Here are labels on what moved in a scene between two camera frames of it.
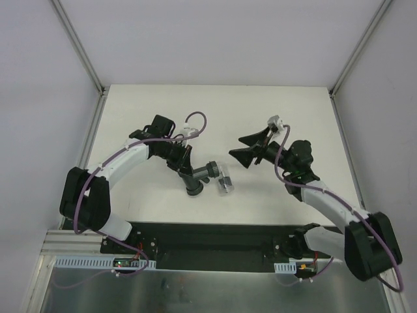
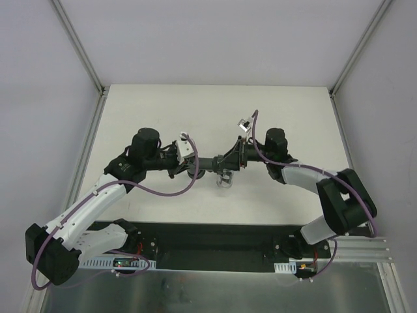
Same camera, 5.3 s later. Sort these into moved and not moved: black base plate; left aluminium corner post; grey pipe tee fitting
Moved: grey pipe tee fitting
Not moved: black base plate; left aluminium corner post
